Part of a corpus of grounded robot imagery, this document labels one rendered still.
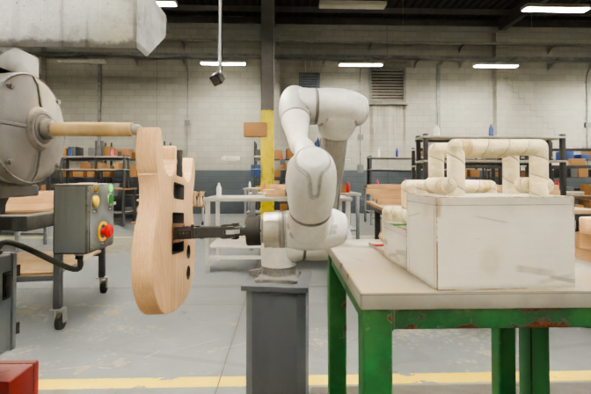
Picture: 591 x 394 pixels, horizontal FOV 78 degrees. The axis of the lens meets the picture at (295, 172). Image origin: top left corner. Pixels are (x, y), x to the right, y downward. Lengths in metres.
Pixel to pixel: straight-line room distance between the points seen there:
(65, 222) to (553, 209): 1.19
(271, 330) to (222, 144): 10.69
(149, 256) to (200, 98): 11.71
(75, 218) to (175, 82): 11.66
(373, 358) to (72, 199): 0.89
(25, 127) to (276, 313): 1.08
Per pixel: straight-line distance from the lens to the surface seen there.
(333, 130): 1.33
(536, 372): 1.37
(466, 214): 0.75
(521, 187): 0.89
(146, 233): 0.81
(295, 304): 1.56
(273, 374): 1.68
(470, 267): 0.77
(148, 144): 0.83
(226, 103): 12.25
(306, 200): 0.77
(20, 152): 0.99
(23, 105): 1.00
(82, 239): 1.21
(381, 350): 0.75
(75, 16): 0.87
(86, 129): 0.96
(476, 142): 0.77
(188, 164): 1.10
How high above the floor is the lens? 1.14
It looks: 1 degrees up
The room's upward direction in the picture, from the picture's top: straight up
